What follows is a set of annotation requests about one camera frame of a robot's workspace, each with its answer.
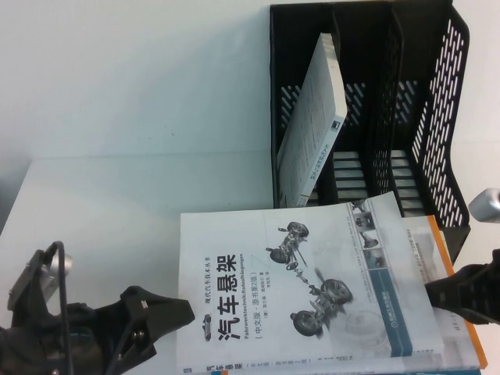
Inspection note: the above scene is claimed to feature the blue book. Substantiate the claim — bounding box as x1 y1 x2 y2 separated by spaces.
177 366 484 375

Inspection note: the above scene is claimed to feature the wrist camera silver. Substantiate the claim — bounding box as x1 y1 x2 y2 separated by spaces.
9 240 75 316
470 188 500 224

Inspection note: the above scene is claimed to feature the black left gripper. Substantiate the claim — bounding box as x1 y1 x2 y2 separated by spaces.
46 285 196 375

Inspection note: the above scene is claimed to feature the orange-edged ROS2 programming book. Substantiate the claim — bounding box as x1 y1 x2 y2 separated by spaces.
404 213 489 370

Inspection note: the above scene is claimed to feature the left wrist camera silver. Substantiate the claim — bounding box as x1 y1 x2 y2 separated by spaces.
9 240 75 316

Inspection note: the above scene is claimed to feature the black plastic book stand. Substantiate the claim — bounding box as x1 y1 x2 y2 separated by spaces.
269 0 473 271

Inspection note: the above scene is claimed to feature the thin white paperback book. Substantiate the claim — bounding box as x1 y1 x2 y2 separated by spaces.
276 33 350 209

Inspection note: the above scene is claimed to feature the white car suspension book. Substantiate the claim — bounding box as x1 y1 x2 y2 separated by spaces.
176 193 445 370

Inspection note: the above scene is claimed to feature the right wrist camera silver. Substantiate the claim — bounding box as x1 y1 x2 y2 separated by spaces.
470 188 500 224

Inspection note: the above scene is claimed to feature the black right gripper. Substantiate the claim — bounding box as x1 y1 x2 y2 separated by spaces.
423 248 500 326

